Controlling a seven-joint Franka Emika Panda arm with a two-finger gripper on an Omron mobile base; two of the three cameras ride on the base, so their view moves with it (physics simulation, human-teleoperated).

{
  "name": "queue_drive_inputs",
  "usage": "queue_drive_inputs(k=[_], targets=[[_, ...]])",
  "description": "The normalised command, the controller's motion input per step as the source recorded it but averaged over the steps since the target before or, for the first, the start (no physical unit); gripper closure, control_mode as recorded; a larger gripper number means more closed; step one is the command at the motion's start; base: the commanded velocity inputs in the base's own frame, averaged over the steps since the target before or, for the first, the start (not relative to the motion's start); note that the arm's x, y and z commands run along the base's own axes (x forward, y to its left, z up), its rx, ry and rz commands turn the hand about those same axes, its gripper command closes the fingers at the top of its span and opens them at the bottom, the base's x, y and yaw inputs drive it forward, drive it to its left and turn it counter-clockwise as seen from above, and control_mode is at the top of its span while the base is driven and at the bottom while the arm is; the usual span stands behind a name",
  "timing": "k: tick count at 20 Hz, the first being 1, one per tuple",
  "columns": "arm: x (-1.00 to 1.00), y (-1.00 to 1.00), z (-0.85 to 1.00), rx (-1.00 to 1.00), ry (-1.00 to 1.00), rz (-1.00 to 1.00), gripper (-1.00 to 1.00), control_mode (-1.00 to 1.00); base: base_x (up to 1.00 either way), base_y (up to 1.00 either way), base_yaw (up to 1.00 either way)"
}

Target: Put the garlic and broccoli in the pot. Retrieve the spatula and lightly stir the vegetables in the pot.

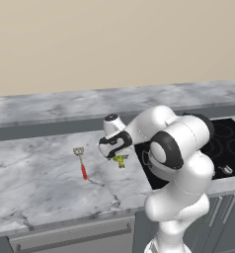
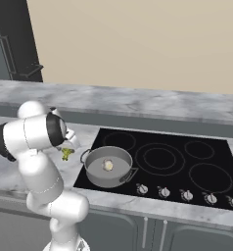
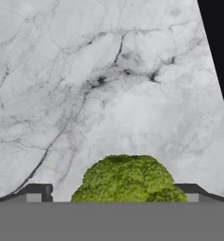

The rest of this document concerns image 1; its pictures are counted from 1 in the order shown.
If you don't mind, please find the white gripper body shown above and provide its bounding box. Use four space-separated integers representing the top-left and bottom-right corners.
98 142 117 161

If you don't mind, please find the green broccoli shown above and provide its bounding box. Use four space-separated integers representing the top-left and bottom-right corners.
113 153 130 169

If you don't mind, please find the dark grey cupboard panel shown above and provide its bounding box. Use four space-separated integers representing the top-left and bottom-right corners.
132 209 161 253

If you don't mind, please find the grey drawer front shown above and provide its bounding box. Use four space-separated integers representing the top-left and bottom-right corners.
8 215 136 253

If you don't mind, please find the silver hob knob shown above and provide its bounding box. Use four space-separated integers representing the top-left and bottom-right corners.
221 165 233 176

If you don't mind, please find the black hob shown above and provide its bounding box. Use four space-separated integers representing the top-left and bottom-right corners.
133 116 235 192

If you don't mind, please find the red-handled metal spatula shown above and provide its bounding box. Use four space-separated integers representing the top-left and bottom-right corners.
72 146 89 182

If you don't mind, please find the grey drawer handle bar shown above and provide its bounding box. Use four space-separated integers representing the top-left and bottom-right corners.
14 224 132 250

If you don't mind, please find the silver cupboard door handle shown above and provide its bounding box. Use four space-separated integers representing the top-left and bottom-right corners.
207 196 223 228
222 193 235 225

